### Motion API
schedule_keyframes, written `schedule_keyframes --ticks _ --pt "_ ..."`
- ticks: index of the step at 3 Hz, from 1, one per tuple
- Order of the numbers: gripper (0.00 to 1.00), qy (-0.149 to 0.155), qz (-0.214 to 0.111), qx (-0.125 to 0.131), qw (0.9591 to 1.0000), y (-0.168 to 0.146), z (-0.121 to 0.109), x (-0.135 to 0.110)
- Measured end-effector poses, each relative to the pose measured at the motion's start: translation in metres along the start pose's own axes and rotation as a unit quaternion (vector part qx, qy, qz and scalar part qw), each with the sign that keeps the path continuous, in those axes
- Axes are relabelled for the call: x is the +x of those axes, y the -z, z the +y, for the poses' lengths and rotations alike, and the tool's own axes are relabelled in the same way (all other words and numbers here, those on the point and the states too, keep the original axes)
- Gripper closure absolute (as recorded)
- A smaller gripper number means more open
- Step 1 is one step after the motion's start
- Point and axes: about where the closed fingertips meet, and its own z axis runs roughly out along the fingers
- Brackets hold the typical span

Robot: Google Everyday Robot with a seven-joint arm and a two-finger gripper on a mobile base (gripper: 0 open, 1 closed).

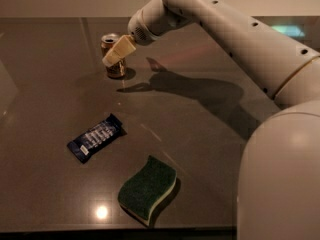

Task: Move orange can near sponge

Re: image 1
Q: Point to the blue snack bar wrapper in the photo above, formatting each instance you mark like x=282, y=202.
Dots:
x=97, y=137

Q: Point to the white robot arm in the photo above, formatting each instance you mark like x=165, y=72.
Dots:
x=279, y=176

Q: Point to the green and yellow sponge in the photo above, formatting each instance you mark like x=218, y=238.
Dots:
x=143, y=192

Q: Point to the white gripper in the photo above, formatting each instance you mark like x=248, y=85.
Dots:
x=139, y=29

